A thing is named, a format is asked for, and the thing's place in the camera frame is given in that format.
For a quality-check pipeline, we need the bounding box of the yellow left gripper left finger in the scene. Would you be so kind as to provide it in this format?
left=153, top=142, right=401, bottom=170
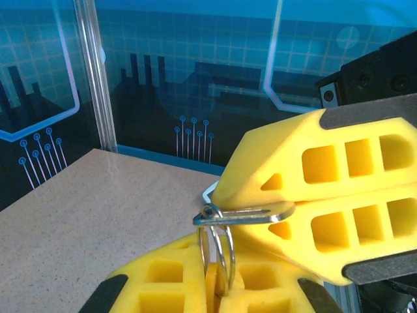
left=78, top=233, right=209, bottom=313

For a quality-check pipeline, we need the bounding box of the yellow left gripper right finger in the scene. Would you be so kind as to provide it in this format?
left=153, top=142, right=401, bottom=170
left=214, top=244, right=343, bottom=313

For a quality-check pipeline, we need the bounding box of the yellow key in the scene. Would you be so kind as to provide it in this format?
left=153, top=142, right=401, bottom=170
left=204, top=263, right=231, bottom=313

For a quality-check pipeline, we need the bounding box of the silver keyring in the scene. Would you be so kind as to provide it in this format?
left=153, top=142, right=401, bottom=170
left=195, top=202, right=236, bottom=291

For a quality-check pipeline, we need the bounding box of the silver key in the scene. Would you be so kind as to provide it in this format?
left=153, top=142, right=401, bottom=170
left=192, top=200, right=296, bottom=226

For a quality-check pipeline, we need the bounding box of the blue-edged aluminium side rail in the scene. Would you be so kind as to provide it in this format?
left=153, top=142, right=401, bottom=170
left=115, top=143, right=226, bottom=177

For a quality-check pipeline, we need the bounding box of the aluminium frame post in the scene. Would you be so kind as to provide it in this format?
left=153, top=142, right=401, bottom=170
left=73, top=0, right=119, bottom=154

